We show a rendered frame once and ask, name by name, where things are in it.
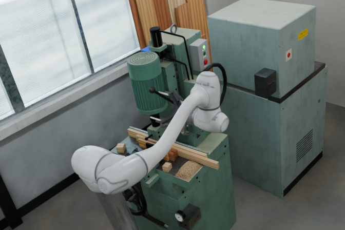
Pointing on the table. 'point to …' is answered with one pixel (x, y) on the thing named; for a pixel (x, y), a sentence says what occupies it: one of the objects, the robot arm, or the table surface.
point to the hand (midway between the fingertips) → (157, 105)
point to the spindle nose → (154, 120)
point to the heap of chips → (188, 170)
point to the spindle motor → (147, 82)
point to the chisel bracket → (157, 133)
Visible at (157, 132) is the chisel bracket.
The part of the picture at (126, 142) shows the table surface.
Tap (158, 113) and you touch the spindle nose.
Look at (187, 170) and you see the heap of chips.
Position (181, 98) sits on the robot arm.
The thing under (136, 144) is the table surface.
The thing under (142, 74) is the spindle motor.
